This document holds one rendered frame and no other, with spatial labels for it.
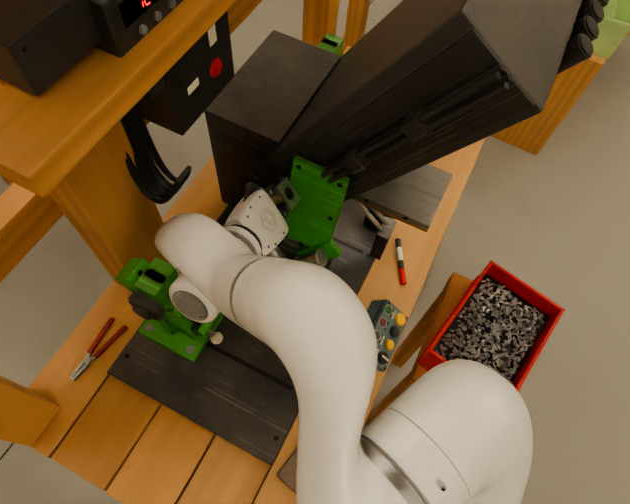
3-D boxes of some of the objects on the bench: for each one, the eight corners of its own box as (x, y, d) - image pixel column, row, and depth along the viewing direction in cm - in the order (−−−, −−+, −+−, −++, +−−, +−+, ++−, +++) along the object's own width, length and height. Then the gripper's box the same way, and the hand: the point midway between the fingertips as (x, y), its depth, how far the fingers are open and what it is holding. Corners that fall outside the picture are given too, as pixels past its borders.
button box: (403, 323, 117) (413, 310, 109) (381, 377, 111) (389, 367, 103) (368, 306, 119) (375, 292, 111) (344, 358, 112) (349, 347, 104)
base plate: (441, 126, 148) (443, 121, 146) (272, 466, 99) (271, 465, 97) (322, 78, 155) (323, 73, 153) (109, 374, 106) (106, 371, 104)
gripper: (197, 214, 80) (247, 164, 93) (250, 285, 87) (290, 229, 100) (226, 202, 76) (275, 152, 89) (279, 278, 82) (317, 220, 95)
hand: (279, 198), depth 93 cm, fingers closed on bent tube, 3 cm apart
